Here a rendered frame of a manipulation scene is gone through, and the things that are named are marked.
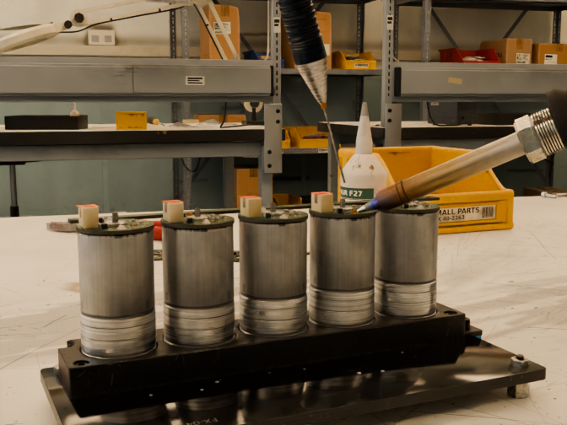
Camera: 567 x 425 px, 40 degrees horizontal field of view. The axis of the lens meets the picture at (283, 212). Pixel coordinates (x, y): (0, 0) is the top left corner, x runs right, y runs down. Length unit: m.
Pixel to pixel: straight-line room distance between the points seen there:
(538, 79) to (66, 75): 1.68
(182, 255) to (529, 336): 0.17
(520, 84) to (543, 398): 2.75
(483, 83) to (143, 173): 2.40
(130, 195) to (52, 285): 4.26
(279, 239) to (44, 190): 4.43
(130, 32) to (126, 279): 4.46
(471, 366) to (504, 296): 0.15
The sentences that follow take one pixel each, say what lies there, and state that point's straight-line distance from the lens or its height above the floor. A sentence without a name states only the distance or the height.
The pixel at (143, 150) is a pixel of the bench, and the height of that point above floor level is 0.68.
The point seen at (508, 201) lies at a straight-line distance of 0.64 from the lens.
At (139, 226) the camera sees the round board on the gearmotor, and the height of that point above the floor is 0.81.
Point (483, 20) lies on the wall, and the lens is 5.42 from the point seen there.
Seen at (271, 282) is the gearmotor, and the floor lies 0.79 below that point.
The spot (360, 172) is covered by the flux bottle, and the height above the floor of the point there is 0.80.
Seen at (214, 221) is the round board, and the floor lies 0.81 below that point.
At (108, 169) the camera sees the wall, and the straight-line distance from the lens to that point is 4.68.
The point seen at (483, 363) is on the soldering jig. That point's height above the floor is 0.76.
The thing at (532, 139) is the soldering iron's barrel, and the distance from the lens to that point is 0.26.
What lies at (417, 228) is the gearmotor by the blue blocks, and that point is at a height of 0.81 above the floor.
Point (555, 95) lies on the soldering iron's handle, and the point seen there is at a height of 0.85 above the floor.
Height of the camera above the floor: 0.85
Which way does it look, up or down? 8 degrees down
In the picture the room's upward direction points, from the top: straight up
